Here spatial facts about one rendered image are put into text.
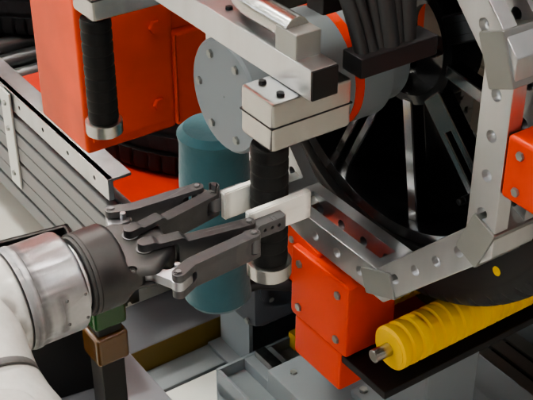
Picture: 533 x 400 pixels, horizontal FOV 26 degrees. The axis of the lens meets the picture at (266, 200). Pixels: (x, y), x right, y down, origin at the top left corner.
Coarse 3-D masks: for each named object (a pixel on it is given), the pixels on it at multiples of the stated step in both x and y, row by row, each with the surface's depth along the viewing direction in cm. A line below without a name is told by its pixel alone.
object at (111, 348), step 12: (84, 336) 129; (96, 336) 127; (108, 336) 127; (120, 336) 128; (84, 348) 130; (96, 348) 127; (108, 348) 127; (120, 348) 128; (96, 360) 128; (108, 360) 128
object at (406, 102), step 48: (288, 0) 153; (432, 0) 128; (432, 96) 133; (480, 96) 127; (336, 144) 154; (384, 144) 156; (432, 144) 158; (384, 192) 150; (432, 192) 151; (432, 240) 139
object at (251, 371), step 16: (288, 336) 195; (256, 352) 190; (272, 352) 192; (288, 352) 195; (224, 368) 189; (240, 368) 191; (256, 368) 189; (224, 384) 188; (240, 384) 189; (256, 384) 189
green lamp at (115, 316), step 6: (120, 306) 126; (108, 312) 125; (114, 312) 126; (120, 312) 126; (90, 318) 125; (96, 318) 124; (102, 318) 125; (108, 318) 125; (114, 318) 126; (120, 318) 126; (90, 324) 126; (96, 324) 125; (102, 324) 125; (108, 324) 126; (114, 324) 126; (96, 330) 125
